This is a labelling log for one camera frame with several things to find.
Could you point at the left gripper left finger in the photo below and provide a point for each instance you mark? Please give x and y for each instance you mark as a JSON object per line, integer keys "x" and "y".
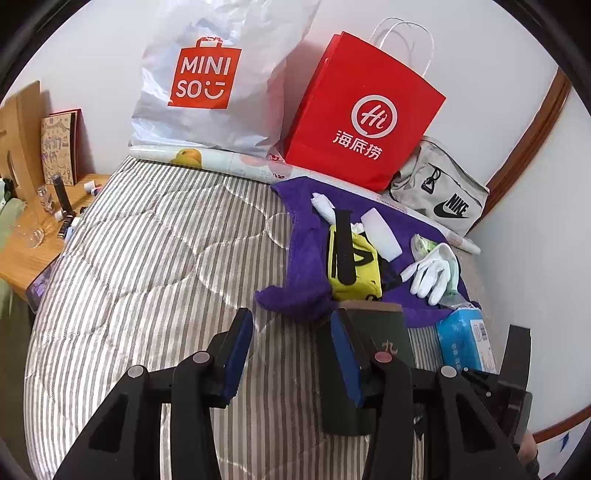
{"x": 229, "y": 351}

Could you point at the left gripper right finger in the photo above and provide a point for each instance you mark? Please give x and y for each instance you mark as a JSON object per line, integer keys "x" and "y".
{"x": 354, "y": 352}

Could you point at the yellow black pouch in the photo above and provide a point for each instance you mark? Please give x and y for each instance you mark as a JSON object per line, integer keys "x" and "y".
{"x": 353, "y": 267}

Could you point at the white gloves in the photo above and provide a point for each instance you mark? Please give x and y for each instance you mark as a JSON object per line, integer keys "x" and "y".
{"x": 434, "y": 276}

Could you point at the white sponge block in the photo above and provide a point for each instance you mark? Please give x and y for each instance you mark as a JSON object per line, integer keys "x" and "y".
{"x": 380, "y": 235}

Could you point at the clear plastic bag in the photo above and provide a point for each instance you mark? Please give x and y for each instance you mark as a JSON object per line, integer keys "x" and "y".
{"x": 452, "y": 298}

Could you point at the person's right hand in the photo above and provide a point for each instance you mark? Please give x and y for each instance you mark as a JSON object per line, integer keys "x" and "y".
{"x": 528, "y": 450}

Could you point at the dark green tea box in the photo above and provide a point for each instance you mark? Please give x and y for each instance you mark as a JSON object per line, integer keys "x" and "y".
{"x": 386, "y": 326}

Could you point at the blue tissue pack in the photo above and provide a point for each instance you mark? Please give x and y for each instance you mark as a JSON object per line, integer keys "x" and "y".
{"x": 464, "y": 341}

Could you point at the purple towel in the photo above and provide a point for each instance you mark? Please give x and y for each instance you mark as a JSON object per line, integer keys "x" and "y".
{"x": 306, "y": 293}

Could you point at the striped bed quilt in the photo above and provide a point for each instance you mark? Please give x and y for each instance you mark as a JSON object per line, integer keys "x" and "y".
{"x": 161, "y": 262}

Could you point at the small green white packet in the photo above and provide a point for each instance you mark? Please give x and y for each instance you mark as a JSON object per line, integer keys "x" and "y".
{"x": 421, "y": 246}

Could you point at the white tissue wad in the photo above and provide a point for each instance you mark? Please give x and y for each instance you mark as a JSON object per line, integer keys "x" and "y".
{"x": 326, "y": 210}

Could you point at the beige Nike bag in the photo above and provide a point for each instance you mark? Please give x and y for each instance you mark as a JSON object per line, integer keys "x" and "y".
{"x": 434, "y": 184}

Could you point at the black cylinder bottle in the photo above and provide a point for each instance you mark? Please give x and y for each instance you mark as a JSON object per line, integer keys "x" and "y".
{"x": 62, "y": 194}

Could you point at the wooden bedside table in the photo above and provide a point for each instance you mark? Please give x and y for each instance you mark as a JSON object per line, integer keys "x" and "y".
{"x": 20, "y": 265}

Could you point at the clear drinking glass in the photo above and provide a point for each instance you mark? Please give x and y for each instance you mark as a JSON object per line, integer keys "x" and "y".
{"x": 29, "y": 228}

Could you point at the red Haidilao paper bag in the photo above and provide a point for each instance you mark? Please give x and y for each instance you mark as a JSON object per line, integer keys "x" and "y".
{"x": 362, "y": 115}

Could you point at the patterned book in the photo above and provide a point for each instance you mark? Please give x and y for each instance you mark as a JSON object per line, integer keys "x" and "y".
{"x": 59, "y": 146}

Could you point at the white Miniso plastic bag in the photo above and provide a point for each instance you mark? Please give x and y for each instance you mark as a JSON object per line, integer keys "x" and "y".
{"x": 213, "y": 73}

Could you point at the wooden headboard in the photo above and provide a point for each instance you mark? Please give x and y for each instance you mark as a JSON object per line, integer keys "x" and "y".
{"x": 20, "y": 141}

